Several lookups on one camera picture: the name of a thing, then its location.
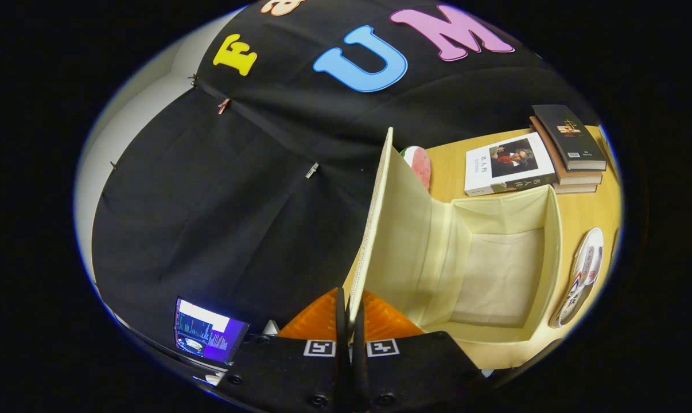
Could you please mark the pink clip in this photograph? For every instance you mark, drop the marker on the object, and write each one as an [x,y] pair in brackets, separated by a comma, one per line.
[224,106]

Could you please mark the laptop screen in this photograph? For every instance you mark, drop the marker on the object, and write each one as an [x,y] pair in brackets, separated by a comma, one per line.
[208,332]

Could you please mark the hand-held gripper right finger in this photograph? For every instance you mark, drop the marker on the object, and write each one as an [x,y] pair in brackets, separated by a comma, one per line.
[415,367]

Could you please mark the thick brown book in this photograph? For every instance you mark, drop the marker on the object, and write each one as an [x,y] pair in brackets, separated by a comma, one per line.
[578,178]

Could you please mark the beige fabric storage box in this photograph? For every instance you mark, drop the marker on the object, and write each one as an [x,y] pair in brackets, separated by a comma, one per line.
[495,275]

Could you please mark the watermelon slice plush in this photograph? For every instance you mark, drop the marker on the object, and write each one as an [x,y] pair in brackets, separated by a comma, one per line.
[422,166]

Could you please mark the white canvas shoe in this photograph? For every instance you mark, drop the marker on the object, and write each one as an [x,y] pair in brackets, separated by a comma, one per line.
[581,269]

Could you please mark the black hardcover book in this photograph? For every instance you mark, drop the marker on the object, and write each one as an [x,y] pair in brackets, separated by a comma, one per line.
[564,132]

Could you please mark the thin brown book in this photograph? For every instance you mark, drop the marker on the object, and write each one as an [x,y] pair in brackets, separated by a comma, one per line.
[575,189]

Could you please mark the white portrait cover book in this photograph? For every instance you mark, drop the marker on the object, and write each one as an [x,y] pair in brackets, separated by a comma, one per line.
[483,172]

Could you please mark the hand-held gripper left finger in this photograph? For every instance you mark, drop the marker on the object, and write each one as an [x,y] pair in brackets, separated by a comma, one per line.
[288,367]

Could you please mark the silver clip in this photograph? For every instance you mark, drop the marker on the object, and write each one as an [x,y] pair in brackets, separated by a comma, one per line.
[312,170]

